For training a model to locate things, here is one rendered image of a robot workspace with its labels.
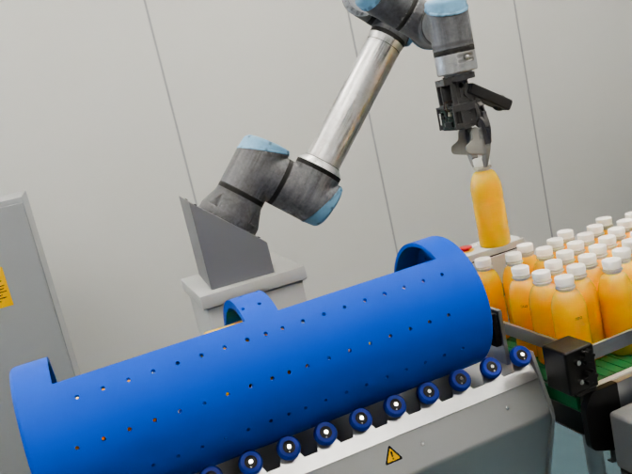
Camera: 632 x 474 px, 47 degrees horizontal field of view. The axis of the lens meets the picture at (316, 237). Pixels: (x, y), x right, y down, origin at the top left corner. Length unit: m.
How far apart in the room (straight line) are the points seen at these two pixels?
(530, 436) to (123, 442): 0.83
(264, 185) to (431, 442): 0.99
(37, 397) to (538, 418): 0.97
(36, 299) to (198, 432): 1.68
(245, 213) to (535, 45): 3.33
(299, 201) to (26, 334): 1.23
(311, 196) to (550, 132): 3.20
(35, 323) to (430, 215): 2.67
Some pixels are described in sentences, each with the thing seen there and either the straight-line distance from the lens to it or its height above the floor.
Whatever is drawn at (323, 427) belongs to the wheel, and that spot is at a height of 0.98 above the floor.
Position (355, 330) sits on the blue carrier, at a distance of 1.36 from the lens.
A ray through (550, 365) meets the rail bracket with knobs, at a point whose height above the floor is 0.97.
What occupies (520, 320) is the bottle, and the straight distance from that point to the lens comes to 1.72.
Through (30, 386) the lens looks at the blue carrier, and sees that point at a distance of 1.32.
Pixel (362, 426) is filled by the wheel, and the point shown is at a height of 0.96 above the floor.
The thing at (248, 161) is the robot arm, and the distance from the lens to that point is 2.18.
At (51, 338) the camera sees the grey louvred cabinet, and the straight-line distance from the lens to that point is 2.94.
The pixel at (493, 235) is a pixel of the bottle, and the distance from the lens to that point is 1.72.
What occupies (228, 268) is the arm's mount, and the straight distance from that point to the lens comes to 2.13.
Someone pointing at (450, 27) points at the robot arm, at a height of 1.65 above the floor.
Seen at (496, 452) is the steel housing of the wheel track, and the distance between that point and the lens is 1.60.
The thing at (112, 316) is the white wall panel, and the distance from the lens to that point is 4.23.
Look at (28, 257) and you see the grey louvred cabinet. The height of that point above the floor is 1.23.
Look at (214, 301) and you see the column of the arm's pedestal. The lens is 2.10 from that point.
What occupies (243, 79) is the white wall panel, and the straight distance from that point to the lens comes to 4.28.
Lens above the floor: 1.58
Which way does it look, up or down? 11 degrees down
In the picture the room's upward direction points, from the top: 13 degrees counter-clockwise
